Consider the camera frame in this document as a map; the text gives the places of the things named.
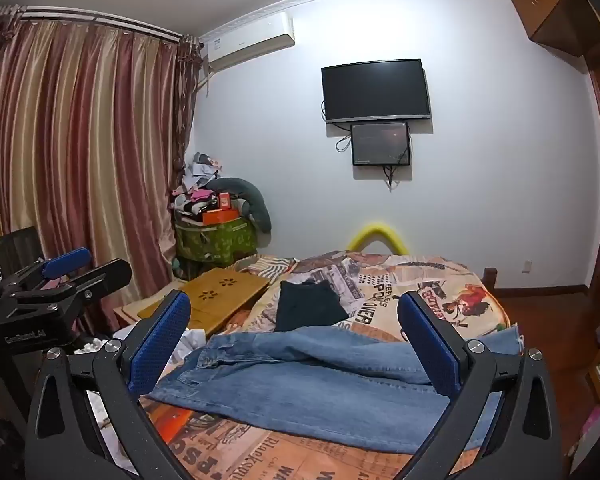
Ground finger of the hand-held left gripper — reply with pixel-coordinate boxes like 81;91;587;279
40;247;92;281
74;258;133;304

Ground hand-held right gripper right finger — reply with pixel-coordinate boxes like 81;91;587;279
397;290;565;480

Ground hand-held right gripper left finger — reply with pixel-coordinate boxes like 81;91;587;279
24;290;197;480

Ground blue jeans pants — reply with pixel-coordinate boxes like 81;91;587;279
142;322;526;455

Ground dark folded pants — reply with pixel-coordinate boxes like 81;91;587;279
274;280;350;333

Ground beige bedside table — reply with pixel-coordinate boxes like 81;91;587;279
112;280;183;333

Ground black chair back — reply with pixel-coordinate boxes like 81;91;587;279
0;226;42;267

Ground wooden lap desk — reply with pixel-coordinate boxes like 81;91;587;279
137;267;272;337

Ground printed blanket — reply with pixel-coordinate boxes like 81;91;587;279
145;250;517;480

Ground striped pink gold curtain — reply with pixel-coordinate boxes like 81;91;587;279
0;4;202;323

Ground green patterned storage box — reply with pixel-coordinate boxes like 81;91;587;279
173;216;259;269

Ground yellow foam tube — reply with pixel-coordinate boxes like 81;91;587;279
346;220;410;257

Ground pile of clothes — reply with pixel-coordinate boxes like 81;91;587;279
170;152;227;222

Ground orange box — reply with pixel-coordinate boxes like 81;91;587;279
201;208;241;226

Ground grey plush pillow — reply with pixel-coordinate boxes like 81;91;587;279
211;176;273;234

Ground white air conditioner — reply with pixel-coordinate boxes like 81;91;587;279
199;11;297;74

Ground wooden wardrobe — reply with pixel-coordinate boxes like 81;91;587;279
509;0;600;411

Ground small black wall monitor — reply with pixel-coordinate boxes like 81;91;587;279
350;121;412;167

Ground curtain rail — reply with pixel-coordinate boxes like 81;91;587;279
20;6;185;45

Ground black wall television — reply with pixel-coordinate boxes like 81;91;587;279
321;58;433;125

